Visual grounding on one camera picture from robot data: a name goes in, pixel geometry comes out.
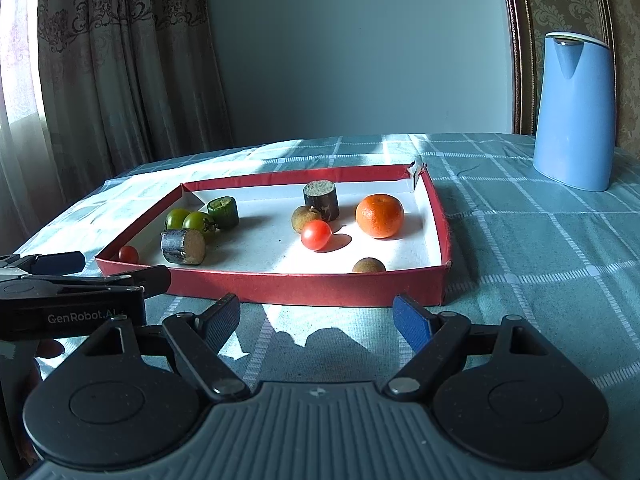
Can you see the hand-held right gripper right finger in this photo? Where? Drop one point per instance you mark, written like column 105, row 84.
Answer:
column 412, row 322

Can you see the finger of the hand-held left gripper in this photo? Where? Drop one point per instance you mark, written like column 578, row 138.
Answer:
column 150, row 280
column 60, row 262

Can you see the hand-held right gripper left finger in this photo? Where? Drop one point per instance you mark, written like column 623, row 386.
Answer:
column 222, row 322

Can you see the small red cherry tomato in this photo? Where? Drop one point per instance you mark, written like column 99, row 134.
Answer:
column 128, row 254

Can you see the brown longan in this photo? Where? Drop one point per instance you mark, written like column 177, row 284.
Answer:
column 304, row 219
column 369, row 266

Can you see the green tomato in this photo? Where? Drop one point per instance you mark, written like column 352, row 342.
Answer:
column 200, row 222
column 175, row 219

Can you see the red cardboard tray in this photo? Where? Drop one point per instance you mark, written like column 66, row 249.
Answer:
column 260, row 245

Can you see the green cucumber piece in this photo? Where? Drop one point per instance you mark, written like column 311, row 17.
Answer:
column 225, row 211

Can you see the large red cherry tomato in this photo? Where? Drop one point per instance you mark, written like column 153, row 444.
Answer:
column 316, row 235

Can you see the person's left hand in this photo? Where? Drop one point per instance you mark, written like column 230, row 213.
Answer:
column 50, row 349

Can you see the orange tangerine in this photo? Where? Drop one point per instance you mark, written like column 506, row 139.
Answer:
column 380, row 216

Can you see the green checked tablecloth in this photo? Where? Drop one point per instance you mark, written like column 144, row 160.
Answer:
column 525, row 260

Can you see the sheer white curtain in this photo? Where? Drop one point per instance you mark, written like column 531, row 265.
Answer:
column 20, row 110

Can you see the patterned brown curtain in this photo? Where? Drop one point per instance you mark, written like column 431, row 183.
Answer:
column 125, row 60

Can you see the light blue kettle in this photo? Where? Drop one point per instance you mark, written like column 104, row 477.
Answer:
column 575, row 120

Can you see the dark wooden frame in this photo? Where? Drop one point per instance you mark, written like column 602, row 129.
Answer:
column 520, row 60

